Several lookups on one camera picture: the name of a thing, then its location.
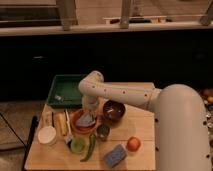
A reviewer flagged orange fruit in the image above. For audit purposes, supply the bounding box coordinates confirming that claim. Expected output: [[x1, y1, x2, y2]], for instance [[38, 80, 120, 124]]
[[126, 137, 141, 152]]

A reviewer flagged red orange bowl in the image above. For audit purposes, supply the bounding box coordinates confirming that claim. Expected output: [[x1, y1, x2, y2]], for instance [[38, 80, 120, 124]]
[[70, 109, 100, 134]]

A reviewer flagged small green cup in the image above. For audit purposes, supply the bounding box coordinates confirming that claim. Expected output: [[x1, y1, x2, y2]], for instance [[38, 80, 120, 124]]
[[71, 137, 86, 154]]

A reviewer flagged blue sponge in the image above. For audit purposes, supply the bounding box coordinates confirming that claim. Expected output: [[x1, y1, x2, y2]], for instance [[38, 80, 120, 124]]
[[104, 144, 127, 168]]

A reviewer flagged white handled brush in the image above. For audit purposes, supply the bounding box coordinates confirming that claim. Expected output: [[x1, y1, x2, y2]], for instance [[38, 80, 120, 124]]
[[64, 109, 73, 146]]

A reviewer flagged white round container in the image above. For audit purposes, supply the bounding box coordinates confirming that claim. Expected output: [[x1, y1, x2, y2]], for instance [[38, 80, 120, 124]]
[[37, 126, 56, 145]]

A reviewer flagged small metal cup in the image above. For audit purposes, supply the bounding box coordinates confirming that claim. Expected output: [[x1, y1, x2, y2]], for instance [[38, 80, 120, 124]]
[[97, 124, 110, 139]]

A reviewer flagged small object in tray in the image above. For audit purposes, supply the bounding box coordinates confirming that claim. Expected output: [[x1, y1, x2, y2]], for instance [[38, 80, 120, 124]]
[[55, 95, 64, 101]]

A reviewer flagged yellow corn cob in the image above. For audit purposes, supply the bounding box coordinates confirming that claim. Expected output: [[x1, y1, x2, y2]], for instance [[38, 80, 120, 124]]
[[56, 113, 67, 136]]

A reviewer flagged dark purple bowl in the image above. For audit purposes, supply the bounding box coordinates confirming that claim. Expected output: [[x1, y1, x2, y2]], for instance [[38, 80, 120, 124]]
[[103, 100, 126, 122]]

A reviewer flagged green plastic tray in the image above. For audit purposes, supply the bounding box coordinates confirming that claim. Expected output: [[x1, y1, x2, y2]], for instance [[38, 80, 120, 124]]
[[47, 74, 85, 108]]

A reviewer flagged green chili pepper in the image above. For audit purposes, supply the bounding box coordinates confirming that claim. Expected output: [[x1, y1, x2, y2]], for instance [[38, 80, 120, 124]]
[[80, 133, 96, 162]]

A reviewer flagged light blue towel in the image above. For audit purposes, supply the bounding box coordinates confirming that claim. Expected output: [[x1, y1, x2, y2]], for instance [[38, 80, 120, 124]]
[[75, 113, 96, 127]]

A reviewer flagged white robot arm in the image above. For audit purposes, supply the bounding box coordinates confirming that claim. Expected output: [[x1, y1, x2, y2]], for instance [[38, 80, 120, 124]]
[[79, 71, 212, 171]]

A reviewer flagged beige block with black stick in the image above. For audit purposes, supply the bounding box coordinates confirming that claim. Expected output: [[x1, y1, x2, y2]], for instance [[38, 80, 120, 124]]
[[42, 112, 54, 126]]

